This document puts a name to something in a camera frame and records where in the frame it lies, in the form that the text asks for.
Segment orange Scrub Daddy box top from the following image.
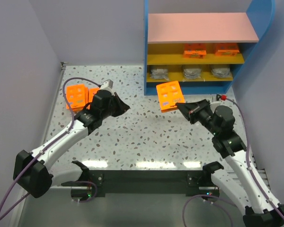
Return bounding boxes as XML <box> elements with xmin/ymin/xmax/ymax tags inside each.
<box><xmin>156</xmin><ymin>81</ymin><xmax>185</xmax><ymax>113</ymax></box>

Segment orange scrub daddy box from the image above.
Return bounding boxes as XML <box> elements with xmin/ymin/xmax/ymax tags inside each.
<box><xmin>88</xmin><ymin>87</ymin><xmax>99</xmax><ymax>103</ymax></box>
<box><xmin>156</xmin><ymin>81</ymin><xmax>185</xmax><ymax>113</ymax></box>

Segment bagged silver sponges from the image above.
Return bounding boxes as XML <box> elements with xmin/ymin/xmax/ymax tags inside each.
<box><xmin>149</xmin><ymin>65</ymin><xmax>169</xmax><ymax>81</ymax></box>
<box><xmin>210</xmin><ymin>64</ymin><xmax>231</xmax><ymax>78</ymax></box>
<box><xmin>182</xmin><ymin>65</ymin><xmax>202</xmax><ymax>81</ymax></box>

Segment orange Scrub Mommy box bottom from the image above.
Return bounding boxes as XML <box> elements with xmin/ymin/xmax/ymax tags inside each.
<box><xmin>183</xmin><ymin>43</ymin><xmax>207</xmax><ymax>59</ymax></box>

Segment orange scrub mommy box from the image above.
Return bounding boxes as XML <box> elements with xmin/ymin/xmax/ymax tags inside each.
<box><xmin>214</xmin><ymin>43</ymin><xmax>240</xmax><ymax>56</ymax></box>
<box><xmin>183</xmin><ymin>43</ymin><xmax>207</xmax><ymax>59</ymax></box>

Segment orange Scrub Mommy box top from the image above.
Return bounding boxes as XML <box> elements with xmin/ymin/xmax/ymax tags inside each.
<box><xmin>214</xmin><ymin>43</ymin><xmax>240</xmax><ymax>56</ymax></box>

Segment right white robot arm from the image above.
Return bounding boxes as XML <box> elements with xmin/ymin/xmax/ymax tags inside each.
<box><xmin>176</xmin><ymin>95</ymin><xmax>284</xmax><ymax>227</ymax></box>

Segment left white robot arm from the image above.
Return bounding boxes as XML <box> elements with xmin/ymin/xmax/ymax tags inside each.
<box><xmin>13</xmin><ymin>89</ymin><xmax>130</xmax><ymax>198</ymax></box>

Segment blue pink yellow shelf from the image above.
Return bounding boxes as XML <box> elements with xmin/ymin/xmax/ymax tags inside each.
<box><xmin>143</xmin><ymin>0</ymin><xmax>275</xmax><ymax>96</ymax></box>

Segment orange Scrub Daddy box lower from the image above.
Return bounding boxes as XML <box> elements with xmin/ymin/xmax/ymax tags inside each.
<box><xmin>88</xmin><ymin>87</ymin><xmax>99</xmax><ymax>103</ymax></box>

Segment orange sponge box far left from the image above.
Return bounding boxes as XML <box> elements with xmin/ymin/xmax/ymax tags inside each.
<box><xmin>66</xmin><ymin>84</ymin><xmax>89</xmax><ymax>112</ymax></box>

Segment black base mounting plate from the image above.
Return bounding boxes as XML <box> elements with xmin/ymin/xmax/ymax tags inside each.
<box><xmin>88</xmin><ymin>170</ymin><xmax>220</xmax><ymax>197</ymax></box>

